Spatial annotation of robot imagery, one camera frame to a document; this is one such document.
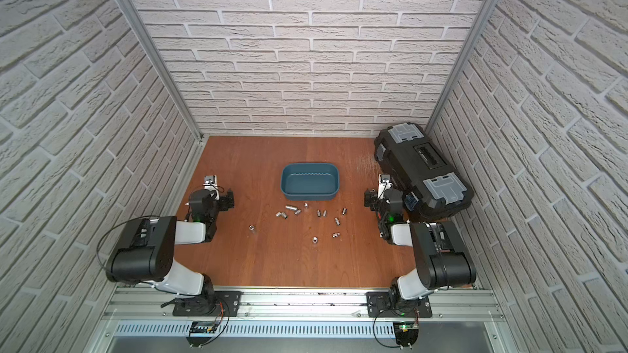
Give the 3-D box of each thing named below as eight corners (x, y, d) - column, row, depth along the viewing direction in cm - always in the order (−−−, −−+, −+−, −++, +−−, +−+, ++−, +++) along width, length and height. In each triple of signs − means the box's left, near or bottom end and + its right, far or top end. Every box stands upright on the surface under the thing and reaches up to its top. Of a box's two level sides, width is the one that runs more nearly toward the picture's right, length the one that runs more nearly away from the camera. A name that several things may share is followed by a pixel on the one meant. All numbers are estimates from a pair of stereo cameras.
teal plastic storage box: (280, 202, 98) (278, 194, 94) (284, 171, 108) (282, 162, 103) (339, 202, 99) (340, 194, 94) (337, 171, 109) (338, 163, 104)
